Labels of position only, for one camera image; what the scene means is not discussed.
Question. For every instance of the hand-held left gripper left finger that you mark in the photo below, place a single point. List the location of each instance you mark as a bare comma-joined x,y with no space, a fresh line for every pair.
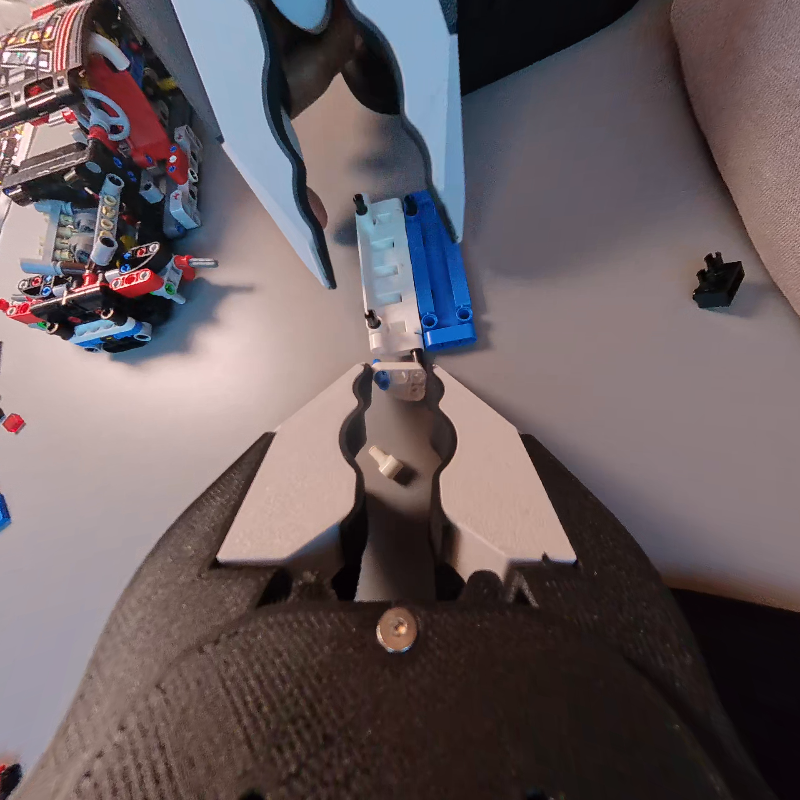
294,500

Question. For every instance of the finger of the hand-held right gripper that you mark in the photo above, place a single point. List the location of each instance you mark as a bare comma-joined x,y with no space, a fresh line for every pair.
425,81
250,125

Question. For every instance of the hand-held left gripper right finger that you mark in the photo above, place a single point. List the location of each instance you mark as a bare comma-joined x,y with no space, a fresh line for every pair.
506,500

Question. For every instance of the small white lego connector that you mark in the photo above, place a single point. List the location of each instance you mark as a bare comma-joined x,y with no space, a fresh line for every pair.
403,378
387,464

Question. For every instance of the blue and white lego panel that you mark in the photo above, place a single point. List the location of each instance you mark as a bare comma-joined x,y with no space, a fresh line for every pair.
437,281

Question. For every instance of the black lego connector block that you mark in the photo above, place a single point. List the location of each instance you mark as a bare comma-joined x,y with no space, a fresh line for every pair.
719,284

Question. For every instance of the partly built lego car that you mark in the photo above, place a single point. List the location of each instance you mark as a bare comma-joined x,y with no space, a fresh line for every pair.
94,187

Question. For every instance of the pile of mixed lego pieces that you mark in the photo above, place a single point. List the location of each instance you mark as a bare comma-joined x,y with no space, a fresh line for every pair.
6,462

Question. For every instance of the red lego brick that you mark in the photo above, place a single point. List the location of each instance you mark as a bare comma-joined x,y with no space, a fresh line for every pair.
7,775

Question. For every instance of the person's right hand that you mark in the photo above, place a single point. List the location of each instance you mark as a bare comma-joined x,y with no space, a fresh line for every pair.
319,209

